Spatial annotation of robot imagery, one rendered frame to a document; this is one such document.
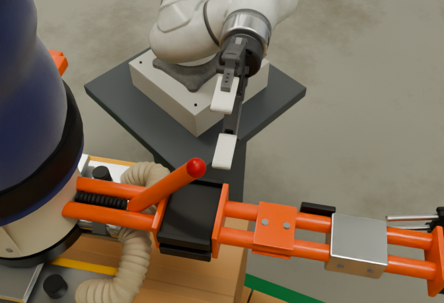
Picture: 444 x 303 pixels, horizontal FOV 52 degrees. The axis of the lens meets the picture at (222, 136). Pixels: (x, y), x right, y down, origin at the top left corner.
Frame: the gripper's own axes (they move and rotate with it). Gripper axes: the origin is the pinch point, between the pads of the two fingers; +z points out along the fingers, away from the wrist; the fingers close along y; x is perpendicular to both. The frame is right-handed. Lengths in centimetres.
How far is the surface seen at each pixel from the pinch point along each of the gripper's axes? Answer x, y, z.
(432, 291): -29.4, 1.2, 18.2
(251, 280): -7, 124, -28
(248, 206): -5.8, -0.9, 11.8
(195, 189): 1.6, -1.6, 10.9
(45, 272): 22.2, 10.6, 21.4
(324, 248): -15.9, -0.9, 16.0
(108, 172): 18.2, 8.3, 4.3
